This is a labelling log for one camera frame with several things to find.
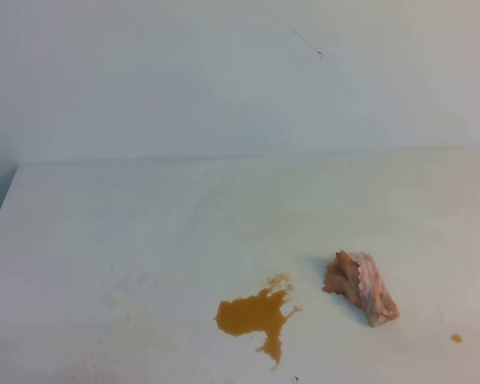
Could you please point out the pink striped rag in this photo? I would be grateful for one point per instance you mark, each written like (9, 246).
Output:
(356, 277)

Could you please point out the large brown coffee puddle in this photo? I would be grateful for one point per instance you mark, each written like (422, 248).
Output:
(260, 313)

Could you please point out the small coffee drop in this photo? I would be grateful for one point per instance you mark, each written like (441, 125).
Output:
(456, 338)

